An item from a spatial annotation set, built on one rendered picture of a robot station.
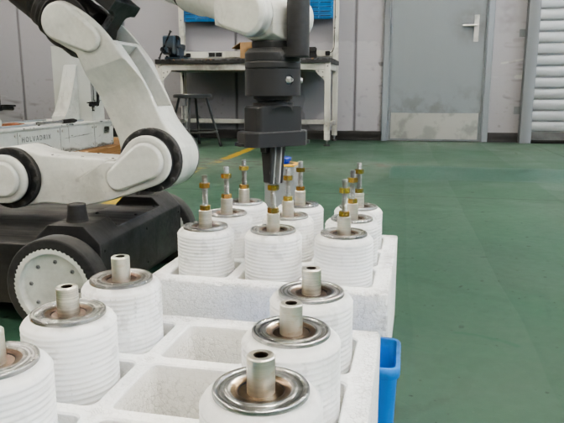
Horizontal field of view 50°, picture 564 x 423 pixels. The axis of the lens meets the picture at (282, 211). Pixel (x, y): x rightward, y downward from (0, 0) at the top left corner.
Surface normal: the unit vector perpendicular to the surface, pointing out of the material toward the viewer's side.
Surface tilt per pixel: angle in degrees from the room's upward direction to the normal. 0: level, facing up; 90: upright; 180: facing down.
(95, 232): 45
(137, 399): 90
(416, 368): 0
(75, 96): 90
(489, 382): 0
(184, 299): 90
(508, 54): 90
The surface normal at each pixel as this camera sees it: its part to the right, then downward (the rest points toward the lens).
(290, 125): 0.58, 0.16
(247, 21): -0.67, 0.15
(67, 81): -0.18, -0.22
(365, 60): -0.19, 0.19
